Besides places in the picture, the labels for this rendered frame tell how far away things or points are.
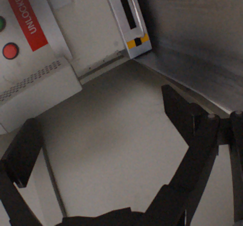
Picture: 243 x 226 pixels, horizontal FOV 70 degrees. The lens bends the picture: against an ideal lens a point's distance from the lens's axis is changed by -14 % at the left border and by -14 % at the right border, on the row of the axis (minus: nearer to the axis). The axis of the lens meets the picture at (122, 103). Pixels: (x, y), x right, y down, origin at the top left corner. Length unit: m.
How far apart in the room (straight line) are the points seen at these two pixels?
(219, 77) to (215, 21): 0.09
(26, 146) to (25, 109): 0.14
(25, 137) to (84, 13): 0.29
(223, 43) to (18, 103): 0.32
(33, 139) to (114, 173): 0.22
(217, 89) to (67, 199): 0.33
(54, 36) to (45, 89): 0.10
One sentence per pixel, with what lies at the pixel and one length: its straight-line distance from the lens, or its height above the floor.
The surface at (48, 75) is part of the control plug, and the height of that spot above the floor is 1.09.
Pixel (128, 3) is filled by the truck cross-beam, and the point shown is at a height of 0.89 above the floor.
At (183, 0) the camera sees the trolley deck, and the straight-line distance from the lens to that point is 0.35.
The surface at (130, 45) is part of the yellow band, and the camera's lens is 0.44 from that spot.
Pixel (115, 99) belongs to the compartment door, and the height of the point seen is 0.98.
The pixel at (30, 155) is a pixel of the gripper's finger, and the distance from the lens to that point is 0.18.
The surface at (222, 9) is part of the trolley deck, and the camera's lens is 0.30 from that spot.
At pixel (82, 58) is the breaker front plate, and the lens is 0.42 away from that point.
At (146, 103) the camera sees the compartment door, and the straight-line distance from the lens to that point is 0.48.
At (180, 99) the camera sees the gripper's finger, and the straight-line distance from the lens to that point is 0.16.
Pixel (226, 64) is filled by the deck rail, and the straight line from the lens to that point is 0.33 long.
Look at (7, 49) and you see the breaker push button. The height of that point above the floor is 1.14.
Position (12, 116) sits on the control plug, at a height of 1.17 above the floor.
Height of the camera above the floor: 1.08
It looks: 11 degrees down
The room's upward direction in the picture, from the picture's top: 120 degrees counter-clockwise
